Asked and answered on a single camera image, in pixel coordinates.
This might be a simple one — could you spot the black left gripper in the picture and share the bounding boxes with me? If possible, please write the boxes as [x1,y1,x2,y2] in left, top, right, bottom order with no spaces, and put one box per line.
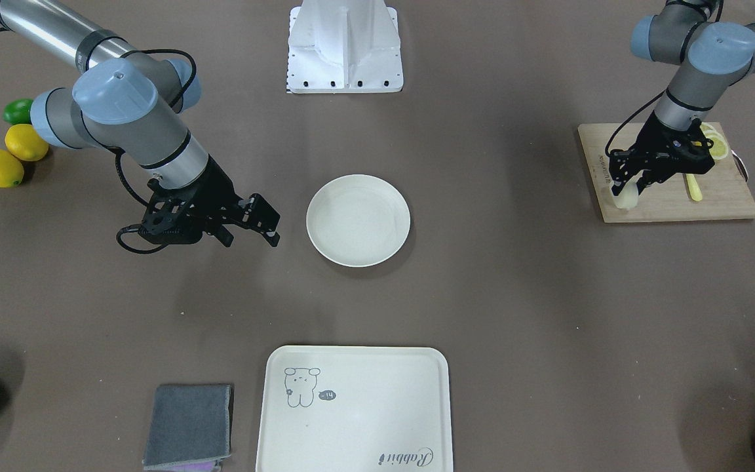
[608,113,715,197]

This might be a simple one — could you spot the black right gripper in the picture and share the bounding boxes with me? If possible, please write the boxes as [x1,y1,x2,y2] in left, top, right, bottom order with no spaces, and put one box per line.
[138,157,281,248]

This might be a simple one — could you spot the white bun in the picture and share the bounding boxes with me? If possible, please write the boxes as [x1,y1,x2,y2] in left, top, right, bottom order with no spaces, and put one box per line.
[611,182,639,210]

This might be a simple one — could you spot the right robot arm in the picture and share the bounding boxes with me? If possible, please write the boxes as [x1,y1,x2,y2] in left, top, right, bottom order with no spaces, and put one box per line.
[0,1,281,252]

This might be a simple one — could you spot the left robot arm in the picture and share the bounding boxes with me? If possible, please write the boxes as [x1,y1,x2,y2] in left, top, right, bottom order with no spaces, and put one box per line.
[606,1,755,201]

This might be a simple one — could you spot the cream rectangular tray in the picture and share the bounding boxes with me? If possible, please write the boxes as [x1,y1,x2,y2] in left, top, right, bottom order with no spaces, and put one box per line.
[256,345,454,471]

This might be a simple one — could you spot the yellow plastic knife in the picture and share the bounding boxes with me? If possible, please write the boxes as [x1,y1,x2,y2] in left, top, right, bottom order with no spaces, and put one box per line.
[684,174,703,203]

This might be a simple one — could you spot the lemon slices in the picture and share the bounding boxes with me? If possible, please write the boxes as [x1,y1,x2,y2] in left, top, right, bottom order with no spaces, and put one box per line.
[701,123,731,161]

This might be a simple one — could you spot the wooden cutting board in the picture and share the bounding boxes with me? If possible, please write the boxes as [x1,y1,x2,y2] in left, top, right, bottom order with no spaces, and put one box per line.
[577,123,755,223]

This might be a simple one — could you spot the white round plate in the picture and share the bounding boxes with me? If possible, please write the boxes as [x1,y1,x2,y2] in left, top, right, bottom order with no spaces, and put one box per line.
[305,174,412,267]

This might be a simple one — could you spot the grey folded cloth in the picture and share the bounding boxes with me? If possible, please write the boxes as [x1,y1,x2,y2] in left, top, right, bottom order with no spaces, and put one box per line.
[143,383,233,471]

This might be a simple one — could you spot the green lime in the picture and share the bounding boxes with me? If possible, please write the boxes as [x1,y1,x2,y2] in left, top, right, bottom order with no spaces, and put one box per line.
[2,98,33,125]

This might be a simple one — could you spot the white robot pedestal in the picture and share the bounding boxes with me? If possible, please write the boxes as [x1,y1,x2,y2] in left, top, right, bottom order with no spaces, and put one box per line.
[286,1,404,94]

